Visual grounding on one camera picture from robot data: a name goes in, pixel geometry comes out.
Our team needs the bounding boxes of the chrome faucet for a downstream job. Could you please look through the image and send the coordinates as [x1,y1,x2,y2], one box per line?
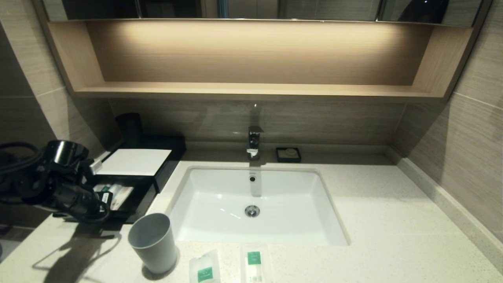
[246,126,264,161]

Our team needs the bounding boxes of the white sachet green label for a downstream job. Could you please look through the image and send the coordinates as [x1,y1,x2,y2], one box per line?
[240,244,272,283]
[189,250,221,283]

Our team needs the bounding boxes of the black soap dish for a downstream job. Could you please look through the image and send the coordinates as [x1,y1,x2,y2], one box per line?
[275,147,301,163]

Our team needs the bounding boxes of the mirror cabinet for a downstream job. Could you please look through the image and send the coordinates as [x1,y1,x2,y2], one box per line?
[41,0,486,27]

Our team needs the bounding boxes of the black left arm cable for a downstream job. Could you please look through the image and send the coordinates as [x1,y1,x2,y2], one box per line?
[0,142,44,174]

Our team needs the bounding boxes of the black drawer box white top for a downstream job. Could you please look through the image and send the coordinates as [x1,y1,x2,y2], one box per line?
[94,136,187,193]

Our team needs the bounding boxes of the white ceramic sink basin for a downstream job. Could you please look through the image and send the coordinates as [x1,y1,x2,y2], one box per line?
[167,166,349,246]

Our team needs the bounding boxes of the grey plastic cup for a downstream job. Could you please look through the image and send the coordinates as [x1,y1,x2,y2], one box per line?
[128,213,178,274]

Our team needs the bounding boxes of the wooden wall shelf niche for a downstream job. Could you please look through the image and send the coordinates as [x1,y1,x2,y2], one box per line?
[33,19,492,103]

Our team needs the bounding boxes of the black cup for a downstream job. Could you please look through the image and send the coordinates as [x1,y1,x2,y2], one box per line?
[116,113,144,149]

